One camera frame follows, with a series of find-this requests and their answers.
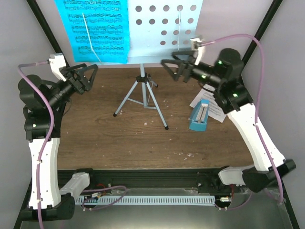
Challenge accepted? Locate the right black frame post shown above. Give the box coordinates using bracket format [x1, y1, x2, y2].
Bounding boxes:
[242, 0, 283, 65]

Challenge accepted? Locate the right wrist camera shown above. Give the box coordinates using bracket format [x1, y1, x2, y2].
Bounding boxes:
[190, 37, 205, 65]

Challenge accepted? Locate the white sheet music page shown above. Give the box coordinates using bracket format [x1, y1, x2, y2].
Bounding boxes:
[189, 89, 226, 123]

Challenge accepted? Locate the blue metronome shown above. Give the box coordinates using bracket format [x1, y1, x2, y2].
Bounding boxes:
[188, 99, 209, 132]

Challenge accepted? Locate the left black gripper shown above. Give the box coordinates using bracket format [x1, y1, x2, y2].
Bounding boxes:
[47, 63, 99, 110]

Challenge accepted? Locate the blue sheet music page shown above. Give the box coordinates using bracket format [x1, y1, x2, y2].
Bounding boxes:
[55, 0, 130, 64]

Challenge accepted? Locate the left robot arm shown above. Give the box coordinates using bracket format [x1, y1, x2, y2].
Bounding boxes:
[18, 63, 98, 223]

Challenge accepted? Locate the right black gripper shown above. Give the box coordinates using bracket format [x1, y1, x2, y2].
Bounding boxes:
[161, 52, 223, 89]

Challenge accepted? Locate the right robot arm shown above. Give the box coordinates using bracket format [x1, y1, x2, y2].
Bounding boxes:
[161, 48, 296, 193]

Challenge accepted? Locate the light blue music stand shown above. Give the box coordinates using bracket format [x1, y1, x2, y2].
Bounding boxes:
[113, 0, 203, 131]

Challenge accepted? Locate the light blue slotted cable duct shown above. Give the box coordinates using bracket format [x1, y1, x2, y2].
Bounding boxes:
[75, 196, 215, 206]

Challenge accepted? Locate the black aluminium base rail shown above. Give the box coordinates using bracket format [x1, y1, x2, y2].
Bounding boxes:
[58, 168, 237, 195]

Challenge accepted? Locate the black frame post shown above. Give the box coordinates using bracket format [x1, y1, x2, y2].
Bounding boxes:
[26, 0, 63, 53]
[242, 0, 283, 65]

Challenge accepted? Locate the left black frame post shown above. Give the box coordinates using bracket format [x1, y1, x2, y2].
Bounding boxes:
[26, 0, 63, 53]

